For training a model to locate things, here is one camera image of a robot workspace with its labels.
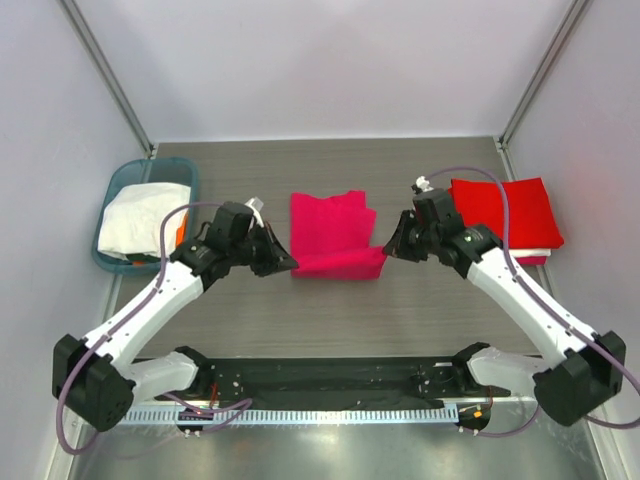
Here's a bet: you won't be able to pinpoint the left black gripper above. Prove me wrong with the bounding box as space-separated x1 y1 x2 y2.
229 220 298 277

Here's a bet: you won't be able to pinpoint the pink t shirt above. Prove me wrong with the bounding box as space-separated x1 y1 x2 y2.
290 190 386 281

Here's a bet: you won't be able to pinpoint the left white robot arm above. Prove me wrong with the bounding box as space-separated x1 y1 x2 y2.
52 198 298 432

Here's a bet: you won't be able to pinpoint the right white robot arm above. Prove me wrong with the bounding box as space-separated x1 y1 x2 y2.
383 187 626 426

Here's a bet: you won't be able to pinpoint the orange t shirt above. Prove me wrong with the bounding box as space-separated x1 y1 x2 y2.
127 213 189 265

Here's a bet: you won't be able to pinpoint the teal plastic basket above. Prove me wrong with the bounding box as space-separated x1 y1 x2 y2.
91 157 199 276

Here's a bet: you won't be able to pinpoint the white crumpled t shirt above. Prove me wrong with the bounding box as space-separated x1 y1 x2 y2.
97 182 191 260

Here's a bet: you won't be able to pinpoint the red folded t shirt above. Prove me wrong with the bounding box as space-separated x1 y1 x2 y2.
449 178 564 250

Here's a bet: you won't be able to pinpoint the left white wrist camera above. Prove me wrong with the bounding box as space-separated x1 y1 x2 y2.
245 197 264 227

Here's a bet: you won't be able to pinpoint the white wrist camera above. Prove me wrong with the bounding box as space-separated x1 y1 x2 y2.
411 176 433 195
245 197 264 227

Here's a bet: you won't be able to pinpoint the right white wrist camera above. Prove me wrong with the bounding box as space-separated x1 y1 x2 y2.
411 176 433 195

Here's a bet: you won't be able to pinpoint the right aluminium frame post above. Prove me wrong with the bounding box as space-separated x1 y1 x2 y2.
497 0 592 150

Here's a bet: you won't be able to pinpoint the aluminium frame post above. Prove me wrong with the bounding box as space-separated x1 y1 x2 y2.
57 0 155 158
497 0 592 150

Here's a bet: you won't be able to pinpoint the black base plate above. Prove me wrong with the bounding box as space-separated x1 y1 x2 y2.
149 355 511 407

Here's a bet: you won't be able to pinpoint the white slotted cable duct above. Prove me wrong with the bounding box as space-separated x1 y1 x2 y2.
120 404 459 427

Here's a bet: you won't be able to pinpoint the left aluminium frame post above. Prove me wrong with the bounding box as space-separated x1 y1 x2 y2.
57 0 155 158

